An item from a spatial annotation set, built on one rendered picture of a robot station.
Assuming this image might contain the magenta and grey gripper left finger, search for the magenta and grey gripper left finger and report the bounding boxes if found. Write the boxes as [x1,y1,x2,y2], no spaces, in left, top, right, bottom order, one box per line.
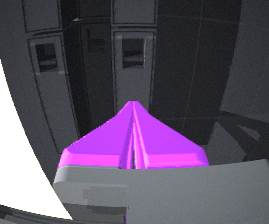
[58,101,134,169]

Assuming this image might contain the black server rack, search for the black server rack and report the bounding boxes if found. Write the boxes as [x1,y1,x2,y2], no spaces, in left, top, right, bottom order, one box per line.
[0,0,269,187]

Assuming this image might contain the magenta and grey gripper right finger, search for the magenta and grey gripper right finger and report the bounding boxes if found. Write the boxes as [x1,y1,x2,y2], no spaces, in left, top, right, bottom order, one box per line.
[134,101,209,169]

